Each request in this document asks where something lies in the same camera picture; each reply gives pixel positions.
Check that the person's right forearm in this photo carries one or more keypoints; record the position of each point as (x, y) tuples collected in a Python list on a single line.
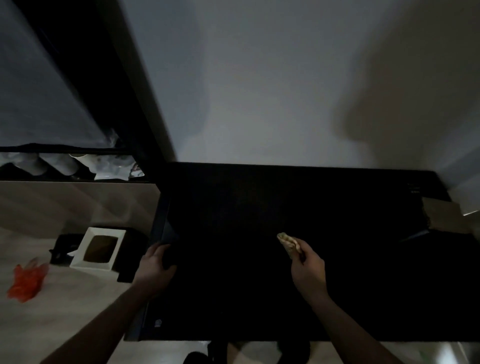
[(352, 333)]

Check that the plain grey cleaning cloth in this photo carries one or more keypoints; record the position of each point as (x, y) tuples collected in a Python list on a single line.
[(288, 243)]

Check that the orange plastic bag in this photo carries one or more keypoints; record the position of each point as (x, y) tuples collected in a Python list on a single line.
[(28, 281)]

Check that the small black box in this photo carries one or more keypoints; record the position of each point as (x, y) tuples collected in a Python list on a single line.
[(63, 249)]

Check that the yellow checkered cloth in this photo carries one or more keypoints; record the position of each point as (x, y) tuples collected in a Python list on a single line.
[(446, 215)]

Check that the beige wooden panel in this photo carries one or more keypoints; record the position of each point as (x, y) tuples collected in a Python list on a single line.
[(75, 206)]

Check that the grey fabric cover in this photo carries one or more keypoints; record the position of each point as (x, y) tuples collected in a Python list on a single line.
[(37, 75)]

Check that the person's left hand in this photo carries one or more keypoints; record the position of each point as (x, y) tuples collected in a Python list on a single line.
[(152, 275)]

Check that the person's right hand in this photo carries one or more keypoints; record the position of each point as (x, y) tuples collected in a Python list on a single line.
[(309, 275)]

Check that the black table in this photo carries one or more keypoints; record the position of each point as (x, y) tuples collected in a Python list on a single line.
[(243, 210)]

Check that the white paper roll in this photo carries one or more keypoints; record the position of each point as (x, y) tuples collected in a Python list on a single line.
[(22, 162), (84, 162), (60, 163)]

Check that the person's left forearm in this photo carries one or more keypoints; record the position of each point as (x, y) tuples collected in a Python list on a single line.
[(97, 330)]

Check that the white square bin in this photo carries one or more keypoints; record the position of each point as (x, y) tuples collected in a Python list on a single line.
[(78, 260)]

